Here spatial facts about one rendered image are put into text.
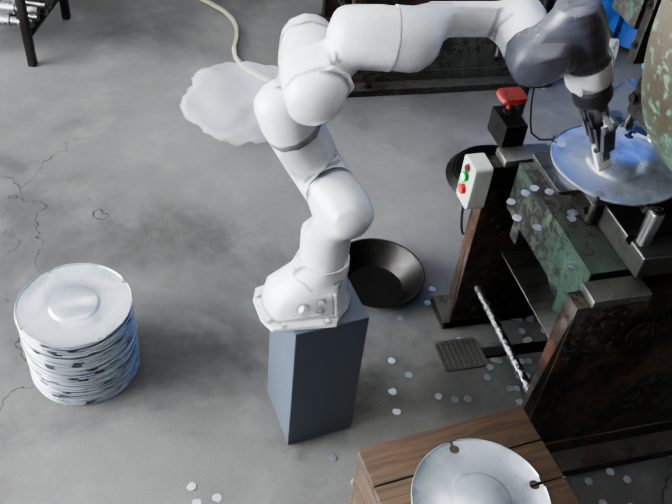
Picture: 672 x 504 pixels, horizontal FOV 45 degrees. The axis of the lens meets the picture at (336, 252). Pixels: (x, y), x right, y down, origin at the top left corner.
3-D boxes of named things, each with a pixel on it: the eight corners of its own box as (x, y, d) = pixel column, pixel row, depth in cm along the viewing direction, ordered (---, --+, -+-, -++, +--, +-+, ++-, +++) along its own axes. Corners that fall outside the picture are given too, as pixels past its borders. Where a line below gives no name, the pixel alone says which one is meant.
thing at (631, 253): (634, 279, 175) (644, 259, 171) (547, 152, 205) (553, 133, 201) (752, 262, 182) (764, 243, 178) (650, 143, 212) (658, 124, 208)
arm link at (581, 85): (575, 84, 142) (579, 106, 146) (641, 51, 141) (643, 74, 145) (543, 47, 150) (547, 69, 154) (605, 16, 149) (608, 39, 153)
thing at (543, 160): (542, 236, 182) (559, 190, 172) (517, 196, 191) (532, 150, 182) (640, 224, 187) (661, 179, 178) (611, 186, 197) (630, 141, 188)
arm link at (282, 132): (268, 159, 150) (224, 95, 136) (264, 96, 159) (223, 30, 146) (366, 127, 145) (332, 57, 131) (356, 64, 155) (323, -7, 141)
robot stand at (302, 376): (287, 445, 212) (295, 335, 181) (267, 391, 224) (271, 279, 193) (351, 427, 218) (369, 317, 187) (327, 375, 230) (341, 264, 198)
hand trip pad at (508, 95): (497, 126, 205) (504, 100, 200) (489, 112, 209) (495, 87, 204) (523, 123, 207) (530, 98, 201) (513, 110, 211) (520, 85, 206)
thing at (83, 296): (45, 367, 194) (45, 365, 194) (-4, 294, 209) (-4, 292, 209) (152, 315, 209) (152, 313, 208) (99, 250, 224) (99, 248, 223)
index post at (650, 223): (640, 247, 173) (656, 214, 167) (633, 238, 175) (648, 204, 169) (651, 246, 174) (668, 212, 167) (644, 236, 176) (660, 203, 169)
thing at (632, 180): (571, 112, 195) (572, 109, 195) (691, 154, 187) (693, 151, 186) (533, 174, 176) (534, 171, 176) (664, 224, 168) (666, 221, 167)
